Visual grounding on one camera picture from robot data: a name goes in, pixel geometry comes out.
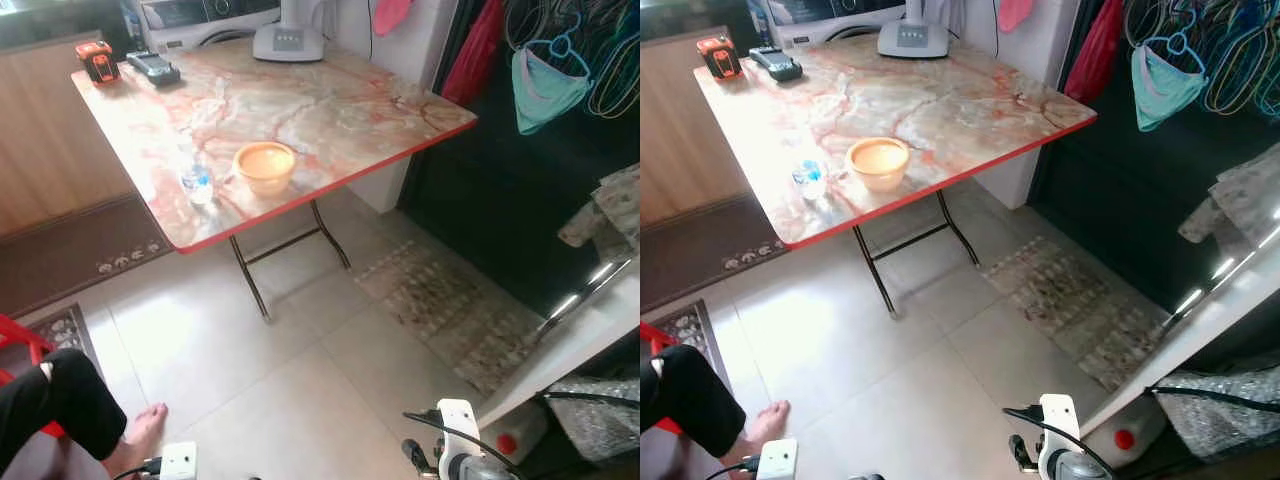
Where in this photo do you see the white jug with red cap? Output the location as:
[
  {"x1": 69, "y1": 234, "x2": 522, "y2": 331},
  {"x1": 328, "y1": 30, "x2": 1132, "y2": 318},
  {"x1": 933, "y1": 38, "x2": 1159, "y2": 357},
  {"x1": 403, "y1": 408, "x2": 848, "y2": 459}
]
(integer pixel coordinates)
[
  {"x1": 1085, "y1": 418, "x2": 1167, "y2": 470},
  {"x1": 480, "y1": 405, "x2": 551, "y2": 467}
]

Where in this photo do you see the beige patterned floor rug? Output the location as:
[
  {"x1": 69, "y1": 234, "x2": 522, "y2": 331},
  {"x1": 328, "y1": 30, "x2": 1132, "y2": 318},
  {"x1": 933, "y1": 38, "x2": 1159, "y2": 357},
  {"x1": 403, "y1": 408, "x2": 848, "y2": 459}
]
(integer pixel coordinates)
[
  {"x1": 978, "y1": 236, "x2": 1171, "y2": 391},
  {"x1": 352, "y1": 238, "x2": 546, "y2": 393}
]

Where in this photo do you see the red plastic chair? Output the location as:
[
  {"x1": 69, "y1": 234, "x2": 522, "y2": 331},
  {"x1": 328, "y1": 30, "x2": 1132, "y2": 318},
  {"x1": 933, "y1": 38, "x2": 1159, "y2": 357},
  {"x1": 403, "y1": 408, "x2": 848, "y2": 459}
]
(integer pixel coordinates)
[
  {"x1": 640, "y1": 322, "x2": 686, "y2": 436},
  {"x1": 0, "y1": 313, "x2": 66, "y2": 441}
]

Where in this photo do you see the person leg with bare foot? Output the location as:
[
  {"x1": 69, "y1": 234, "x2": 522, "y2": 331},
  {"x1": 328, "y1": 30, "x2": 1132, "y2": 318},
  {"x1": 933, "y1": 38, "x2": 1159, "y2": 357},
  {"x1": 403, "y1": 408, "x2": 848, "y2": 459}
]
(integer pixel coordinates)
[
  {"x1": 640, "y1": 345, "x2": 791, "y2": 471},
  {"x1": 0, "y1": 348, "x2": 169, "y2": 479}
]

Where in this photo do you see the small dark-bordered patterned rug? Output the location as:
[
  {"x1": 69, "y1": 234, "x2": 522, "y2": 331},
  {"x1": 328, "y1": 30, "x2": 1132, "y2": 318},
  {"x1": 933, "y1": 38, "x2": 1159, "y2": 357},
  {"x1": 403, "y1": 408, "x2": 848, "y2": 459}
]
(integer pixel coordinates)
[
  {"x1": 20, "y1": 303, "x2": 101, "y2": 376},
  {"x1": 660, "y1": 300, "x2": 723, "y2": 371}
]

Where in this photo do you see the beige patterned hanging cloth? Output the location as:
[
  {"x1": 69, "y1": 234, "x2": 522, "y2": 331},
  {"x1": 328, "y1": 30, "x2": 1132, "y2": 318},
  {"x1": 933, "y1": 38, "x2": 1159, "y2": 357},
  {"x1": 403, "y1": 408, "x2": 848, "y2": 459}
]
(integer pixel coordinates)
[
  {"x1": 1178, "y1": 142, "x2": 1280, "y2": 246},
  {"x1": 558, "y1": 165, "x2": 641, "y2": 263}
]

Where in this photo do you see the orange plastic bowl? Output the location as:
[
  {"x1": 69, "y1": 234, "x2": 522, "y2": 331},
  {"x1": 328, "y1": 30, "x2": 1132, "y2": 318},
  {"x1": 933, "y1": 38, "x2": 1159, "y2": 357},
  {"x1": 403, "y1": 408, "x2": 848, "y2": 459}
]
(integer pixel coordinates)
[
  {"x1": 232, "y1": 141, "x2": 298, "y2": 197},
  {"x1": 845, "y1": 137, "x2": 912, "y2": 193}
]

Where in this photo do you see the small clear water bottle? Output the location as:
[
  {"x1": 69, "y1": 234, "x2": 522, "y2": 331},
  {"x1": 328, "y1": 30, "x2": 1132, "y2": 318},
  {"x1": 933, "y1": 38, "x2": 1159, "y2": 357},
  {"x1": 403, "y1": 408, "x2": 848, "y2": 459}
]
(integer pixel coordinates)
[
  {"x1": 792, "y1": 158, "x2": 829, "y2": 203},
  {"x1": 180, "y1": 160, "x2": 216, "y2": 207}
]

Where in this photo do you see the brown door mat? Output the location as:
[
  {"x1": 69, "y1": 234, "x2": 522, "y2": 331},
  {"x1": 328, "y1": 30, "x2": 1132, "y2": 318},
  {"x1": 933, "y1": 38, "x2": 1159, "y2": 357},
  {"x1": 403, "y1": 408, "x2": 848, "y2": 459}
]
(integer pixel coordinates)
[
  {"x1": 640, "y1": 195, "x2": 791, "y2": 313},
  {"x1": 0, "y1": 193, "x2": 173, "y2": 316}
]

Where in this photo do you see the marble pattern folding table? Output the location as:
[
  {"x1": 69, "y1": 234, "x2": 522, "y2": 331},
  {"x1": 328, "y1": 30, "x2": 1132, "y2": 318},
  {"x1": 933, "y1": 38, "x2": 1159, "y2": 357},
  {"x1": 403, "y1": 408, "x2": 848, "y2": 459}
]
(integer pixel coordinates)
[
  {"x1": 693, "y1": 35, "x2": 1099, "y2": 319},
  {"x1": 70, "y1": 38, "x2": 479, "y2": 323}
]

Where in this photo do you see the teal cloth on hanger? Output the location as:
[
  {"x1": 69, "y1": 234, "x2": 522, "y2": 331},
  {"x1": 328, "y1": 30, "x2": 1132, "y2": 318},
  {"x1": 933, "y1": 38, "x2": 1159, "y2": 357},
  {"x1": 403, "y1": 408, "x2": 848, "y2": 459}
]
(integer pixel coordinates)
[
  {"x1": 1131, "y1": 35, "x2": 1209, "y2": 133},
  {"x1": 511, "y1": 40, "x2": 593, "y2": 136}
]

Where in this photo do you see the red hanging cloth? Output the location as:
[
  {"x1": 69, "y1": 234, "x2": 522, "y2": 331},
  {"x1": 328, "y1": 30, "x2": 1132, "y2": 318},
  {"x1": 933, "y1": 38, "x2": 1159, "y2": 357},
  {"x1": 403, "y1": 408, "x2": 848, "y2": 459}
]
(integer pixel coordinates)
[
  {"x1": 441, "y1": 0, "x2": 506, "y2": 106},
  {"x1": 1063, "y1": 0, "x2": 1126, "y2": 104}
]

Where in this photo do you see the light wooden panel cabinet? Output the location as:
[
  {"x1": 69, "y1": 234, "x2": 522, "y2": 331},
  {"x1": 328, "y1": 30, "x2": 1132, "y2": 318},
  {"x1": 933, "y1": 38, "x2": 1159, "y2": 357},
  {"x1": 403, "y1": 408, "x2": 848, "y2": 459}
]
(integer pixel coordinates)
[
  {"x1": 640, "y1": 35, "x2": 756, "y2": 226},
  {"x1": 0, "y1": 38, "x2": 141, "y2": 237}
]

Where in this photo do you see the white fan base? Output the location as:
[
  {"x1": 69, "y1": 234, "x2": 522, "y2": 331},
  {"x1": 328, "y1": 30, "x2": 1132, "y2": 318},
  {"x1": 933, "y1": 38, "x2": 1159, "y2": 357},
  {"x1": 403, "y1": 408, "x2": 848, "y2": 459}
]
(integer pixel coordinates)
[
  {"x1": 877, "y1": 0, "x2": 950, "y2": 59},
  {"x1": 252, "y1": 0, "x2": 326, "y2": 63}
]

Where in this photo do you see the pink hanging cloth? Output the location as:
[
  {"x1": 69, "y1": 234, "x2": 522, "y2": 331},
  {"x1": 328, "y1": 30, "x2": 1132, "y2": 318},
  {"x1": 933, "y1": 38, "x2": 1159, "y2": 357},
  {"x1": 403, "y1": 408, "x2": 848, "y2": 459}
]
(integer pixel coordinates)
[
  {"x1": 372, "y1": 0, "x2": 413, "y2": 36},
  {"x1": 997, "y1": 0, "x2": 1035, "y2": 33}
]

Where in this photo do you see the black card terminal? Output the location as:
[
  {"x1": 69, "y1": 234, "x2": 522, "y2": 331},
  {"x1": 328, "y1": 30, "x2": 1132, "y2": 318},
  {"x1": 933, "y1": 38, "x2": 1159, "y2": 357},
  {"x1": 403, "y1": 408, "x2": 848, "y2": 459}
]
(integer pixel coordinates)
[
  {"x1": 125, "y1": 50, "x2": 182, "y2": 87},
  {"x1": 748, "y1": 46, "x2": 804, "y2": 83}
]

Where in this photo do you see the white washing machine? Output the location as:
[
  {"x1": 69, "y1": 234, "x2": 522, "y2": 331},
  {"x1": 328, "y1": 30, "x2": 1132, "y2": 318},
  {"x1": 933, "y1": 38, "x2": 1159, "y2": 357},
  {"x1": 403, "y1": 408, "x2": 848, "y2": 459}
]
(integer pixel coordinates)
[
  {"x1": 140, "y1": 0, "x2": 283, "y2": 53},
  {"x1": 765, "y1": 0, "x2": 906, "y2": 49}
]

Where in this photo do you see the orange black handheld device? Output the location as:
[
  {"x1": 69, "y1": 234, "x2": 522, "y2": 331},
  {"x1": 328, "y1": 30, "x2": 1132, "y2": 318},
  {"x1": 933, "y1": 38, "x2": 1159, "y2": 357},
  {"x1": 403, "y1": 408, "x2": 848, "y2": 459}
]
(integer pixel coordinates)
[
  {"x1": 697, "y1": 36, "x2": 744, "y2": 81},
  {"x1": 75, "y1": 40, "x2": 121, "y2": 85}
]

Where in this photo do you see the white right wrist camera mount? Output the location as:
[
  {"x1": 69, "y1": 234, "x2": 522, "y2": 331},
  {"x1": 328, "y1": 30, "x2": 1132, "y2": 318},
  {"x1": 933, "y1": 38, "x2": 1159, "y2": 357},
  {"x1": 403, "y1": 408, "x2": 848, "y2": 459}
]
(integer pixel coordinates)
[
  {"x1": 1037, "y1": 394, "x2": 1083, "y2": 480},
  {"x1": 437, "y1": 399, "x2": 485, "y2": 480}
]

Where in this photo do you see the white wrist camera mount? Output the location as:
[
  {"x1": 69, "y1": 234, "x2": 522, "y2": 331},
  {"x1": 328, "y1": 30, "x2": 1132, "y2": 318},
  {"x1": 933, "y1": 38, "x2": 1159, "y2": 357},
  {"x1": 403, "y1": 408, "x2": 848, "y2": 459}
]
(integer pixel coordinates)
[
  {"x1": 158, "y1": 441, "x2": 198, "y2": 480},
  {"x1": 437, "y1": 399, "x2": 485, "y2": 480},
  {"x1": 1037, "y1": 394, "x2": 1083, "y2": 480},
  {"x1": 756, "y1": 438, "x2": 799, "y2": 480}
]

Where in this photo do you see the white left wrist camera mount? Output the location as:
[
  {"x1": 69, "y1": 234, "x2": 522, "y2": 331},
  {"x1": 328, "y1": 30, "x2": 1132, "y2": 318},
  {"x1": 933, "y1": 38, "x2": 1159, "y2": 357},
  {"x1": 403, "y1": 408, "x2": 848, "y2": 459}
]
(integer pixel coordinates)
[
  {"x1": 756, "y1": 438, "x2": 799, "y2": 480},
  {"x1": 158, "y1": 441, "x2": 198, "y2": 480}
]

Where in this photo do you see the colourful wire hangers bundle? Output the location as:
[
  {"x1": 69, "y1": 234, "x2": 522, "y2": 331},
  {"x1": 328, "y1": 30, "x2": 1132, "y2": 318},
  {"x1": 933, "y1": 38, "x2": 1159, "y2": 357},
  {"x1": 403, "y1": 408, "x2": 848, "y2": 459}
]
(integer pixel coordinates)
[
  {"x1": 503, "y1": 0, "x2": 641, "y2": 119},
  {"x1": 1125, "y1": 0, "x2": 1280, "y2": 116}
]

